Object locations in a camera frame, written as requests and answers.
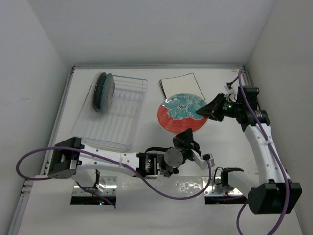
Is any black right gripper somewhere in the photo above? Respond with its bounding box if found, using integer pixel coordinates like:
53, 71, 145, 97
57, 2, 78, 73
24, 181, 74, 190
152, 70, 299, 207
198, 92, 243, 121

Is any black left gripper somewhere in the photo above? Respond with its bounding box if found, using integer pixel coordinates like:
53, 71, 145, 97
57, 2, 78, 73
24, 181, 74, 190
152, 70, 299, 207
171, 127, 200, 161

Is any red teal floral plate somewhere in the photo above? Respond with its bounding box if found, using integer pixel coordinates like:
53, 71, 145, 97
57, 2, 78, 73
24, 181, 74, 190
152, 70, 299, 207
157, 93, 208, 134

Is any square cream plate black rim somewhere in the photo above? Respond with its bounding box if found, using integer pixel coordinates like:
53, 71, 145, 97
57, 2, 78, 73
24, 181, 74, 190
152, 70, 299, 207
161, 73, 205, 100

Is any blue white floral plate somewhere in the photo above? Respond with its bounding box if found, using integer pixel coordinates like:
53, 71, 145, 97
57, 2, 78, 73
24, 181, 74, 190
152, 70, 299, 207
100, 73, 115, 113

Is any teal blossom plate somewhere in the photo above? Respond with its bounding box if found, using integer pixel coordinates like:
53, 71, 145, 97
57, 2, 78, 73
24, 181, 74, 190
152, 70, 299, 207
93, 73, 107, 112

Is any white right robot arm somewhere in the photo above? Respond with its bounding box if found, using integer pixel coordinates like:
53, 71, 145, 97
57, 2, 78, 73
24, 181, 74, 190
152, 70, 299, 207
196, 86, 302, 214

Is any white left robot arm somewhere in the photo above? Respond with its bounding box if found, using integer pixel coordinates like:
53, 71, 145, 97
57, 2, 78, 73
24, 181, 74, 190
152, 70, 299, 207
47, 128, 208, 190

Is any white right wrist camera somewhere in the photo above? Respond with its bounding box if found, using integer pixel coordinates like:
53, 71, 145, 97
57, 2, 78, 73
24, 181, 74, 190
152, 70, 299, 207
224, 82, 236, 101

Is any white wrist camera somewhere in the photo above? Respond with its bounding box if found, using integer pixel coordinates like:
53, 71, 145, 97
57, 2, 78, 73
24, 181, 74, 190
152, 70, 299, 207
192, 150, 215, 170
224, 82, 236, 101

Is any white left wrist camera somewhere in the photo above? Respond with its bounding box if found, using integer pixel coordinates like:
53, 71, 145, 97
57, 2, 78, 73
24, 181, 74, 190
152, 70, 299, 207
192, 150, 215, 170

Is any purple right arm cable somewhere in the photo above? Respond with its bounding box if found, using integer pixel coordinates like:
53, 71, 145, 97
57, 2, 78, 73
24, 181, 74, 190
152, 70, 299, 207
229, 69, 294, 235

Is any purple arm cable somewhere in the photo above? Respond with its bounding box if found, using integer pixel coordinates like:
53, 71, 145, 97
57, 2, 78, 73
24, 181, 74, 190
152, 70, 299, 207
229, 69, 294, 235
16, 147, 213, 199

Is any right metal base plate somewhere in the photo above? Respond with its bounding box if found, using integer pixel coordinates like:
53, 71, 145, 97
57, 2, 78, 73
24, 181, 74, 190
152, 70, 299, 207
204, 179, 243, 197

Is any metal base plate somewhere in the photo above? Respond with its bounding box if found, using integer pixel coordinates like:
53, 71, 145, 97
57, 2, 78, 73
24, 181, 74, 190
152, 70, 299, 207
72, 176, 117, 197
204, 179, 243, 197

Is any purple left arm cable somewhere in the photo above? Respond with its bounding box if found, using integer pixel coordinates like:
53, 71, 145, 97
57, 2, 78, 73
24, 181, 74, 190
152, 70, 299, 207
16, 147, 213, 199

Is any clear wire dish rack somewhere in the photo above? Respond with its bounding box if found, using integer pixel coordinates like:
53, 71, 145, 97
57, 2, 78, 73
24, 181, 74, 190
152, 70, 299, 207
71, 72, 148, 151

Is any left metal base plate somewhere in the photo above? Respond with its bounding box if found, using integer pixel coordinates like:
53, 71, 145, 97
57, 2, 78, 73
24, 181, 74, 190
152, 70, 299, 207
72, 176, 117, 197

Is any aluminium table frame rail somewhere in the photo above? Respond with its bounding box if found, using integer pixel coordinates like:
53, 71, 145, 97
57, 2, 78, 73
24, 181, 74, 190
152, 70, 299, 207
7, 64, 269, 233

